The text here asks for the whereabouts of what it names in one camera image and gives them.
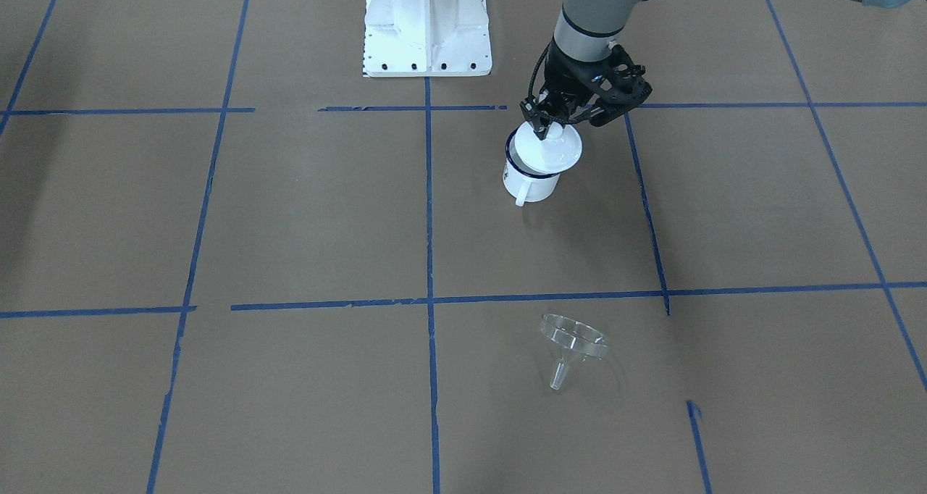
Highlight clear plastic funnel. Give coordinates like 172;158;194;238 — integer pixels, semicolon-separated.
539;313;612;391

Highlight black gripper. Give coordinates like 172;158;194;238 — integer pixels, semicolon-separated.
519;39;598;141

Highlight white enamel cup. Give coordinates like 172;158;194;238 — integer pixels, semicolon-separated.
501;130;561;206

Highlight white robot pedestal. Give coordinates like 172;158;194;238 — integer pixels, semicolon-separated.
362;0;493;78

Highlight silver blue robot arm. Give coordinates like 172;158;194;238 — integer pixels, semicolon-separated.
520;0;910;140

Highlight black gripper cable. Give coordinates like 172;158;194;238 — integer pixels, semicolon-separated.
527;42;558;111

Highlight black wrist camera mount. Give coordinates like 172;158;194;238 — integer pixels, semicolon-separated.
585;44;653;127

